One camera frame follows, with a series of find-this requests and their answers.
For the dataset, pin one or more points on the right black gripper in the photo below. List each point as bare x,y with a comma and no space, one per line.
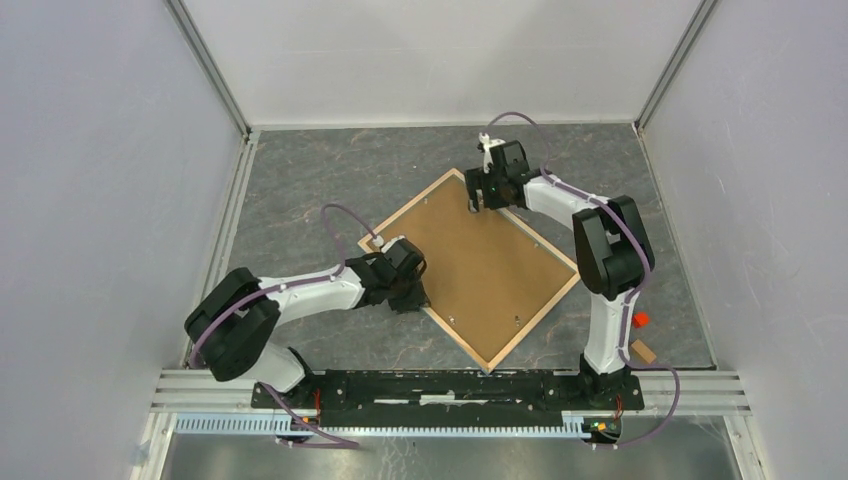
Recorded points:
476,180

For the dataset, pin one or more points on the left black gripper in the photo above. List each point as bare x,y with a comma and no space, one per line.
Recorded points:
417,299

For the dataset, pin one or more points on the wooden picture frame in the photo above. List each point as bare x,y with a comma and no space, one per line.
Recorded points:
530,331

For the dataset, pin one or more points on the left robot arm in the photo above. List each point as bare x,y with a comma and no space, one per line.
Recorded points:
230,329

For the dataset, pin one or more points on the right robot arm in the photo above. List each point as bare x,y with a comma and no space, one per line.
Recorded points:
613,254

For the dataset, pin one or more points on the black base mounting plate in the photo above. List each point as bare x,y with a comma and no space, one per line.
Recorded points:
452,398

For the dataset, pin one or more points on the orange wooden cube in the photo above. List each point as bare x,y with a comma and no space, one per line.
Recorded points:
640,320

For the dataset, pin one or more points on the right corner aluminium profile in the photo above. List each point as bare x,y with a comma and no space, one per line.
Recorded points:
680,53

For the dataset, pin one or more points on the corner aluminium profile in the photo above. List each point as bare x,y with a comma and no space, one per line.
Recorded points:
680,53
195,41

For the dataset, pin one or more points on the left corner aluminium profile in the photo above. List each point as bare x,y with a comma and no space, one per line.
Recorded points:
195,41

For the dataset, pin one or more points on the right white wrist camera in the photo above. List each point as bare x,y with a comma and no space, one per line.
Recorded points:
486,145

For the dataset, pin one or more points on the toothed cable duct strip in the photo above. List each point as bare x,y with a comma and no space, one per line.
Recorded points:
283,425

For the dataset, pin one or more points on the aluminium rail frame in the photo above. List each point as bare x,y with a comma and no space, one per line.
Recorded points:
689,393

